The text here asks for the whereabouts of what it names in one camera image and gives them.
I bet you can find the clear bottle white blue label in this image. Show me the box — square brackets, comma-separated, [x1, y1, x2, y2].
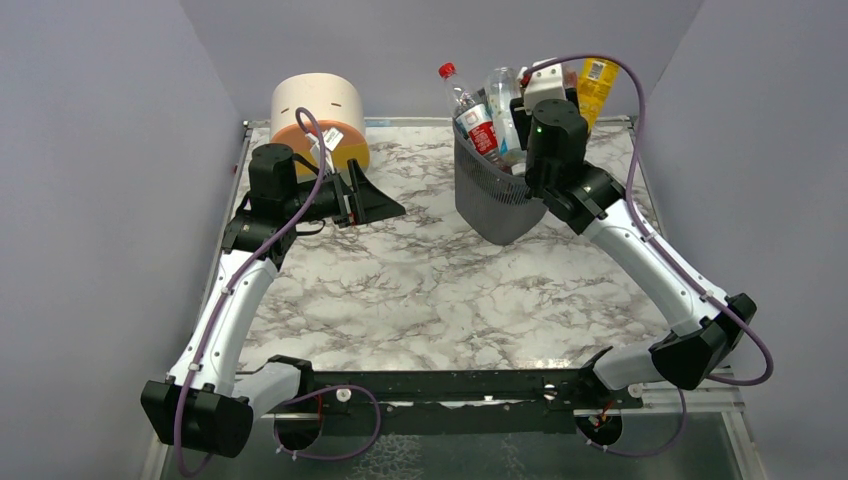
[484, 67, 525, 166]

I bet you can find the clear bottle red label front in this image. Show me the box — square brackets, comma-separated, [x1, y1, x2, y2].
[438, 62, 510, 172]

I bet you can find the yellow drink bottle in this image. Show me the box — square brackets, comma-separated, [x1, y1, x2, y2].
[576, 57, 620, 132]

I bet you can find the grey mesh waste bin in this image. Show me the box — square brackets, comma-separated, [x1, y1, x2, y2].
[453, 119, 546, 245]

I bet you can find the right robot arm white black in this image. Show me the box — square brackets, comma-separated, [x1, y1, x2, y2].
[510, 99, 757, 391]

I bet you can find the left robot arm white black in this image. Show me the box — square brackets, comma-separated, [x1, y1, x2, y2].
[140, 144, 406, 458]

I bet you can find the cream orange round drum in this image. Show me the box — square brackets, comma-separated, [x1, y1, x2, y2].
[269, 73, 370, 174]

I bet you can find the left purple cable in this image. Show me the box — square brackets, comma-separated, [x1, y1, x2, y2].
[172, 107, 383, 478]

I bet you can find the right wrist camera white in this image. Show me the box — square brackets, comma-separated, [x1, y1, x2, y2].
[522, 64, 578, 113]

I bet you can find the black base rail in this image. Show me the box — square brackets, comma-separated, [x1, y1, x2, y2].
[267, 369, 643, 450]

